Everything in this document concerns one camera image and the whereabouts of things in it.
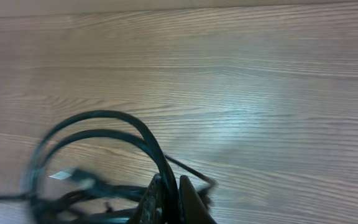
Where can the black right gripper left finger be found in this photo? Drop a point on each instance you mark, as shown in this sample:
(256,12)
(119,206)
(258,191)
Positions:
(150,209)

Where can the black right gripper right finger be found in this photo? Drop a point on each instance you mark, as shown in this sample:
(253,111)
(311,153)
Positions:
(194,203)

